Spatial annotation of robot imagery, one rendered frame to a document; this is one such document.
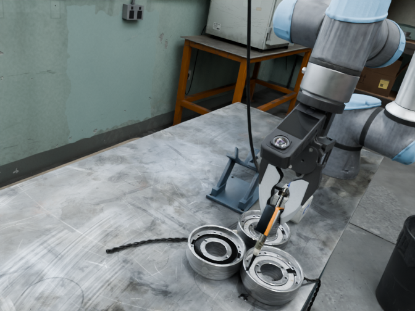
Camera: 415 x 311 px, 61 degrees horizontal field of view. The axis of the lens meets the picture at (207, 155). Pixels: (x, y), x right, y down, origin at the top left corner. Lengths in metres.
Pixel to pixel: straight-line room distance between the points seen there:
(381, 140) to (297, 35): 0.45
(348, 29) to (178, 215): 0.48
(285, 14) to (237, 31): 2.23
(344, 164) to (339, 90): 0.58
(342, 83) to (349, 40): 0.06
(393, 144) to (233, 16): 2.12
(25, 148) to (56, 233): 1.63
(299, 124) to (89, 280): 0.40
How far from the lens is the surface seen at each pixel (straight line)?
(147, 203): 0.79
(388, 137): 1.02
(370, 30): 0.54
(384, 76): 4.06
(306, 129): 0.51
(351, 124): 1.05
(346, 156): 1.09
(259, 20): 2.84
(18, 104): 2.19
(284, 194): 0.59
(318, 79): 0.53
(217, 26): 3.01
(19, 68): 2.14
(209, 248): 0.68
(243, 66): 2.65
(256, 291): 0.62
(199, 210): 0.79
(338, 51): 0.52
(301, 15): 0.68
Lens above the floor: 1.26
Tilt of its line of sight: 27 degrees down
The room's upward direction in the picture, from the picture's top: 11 degrees clockwise
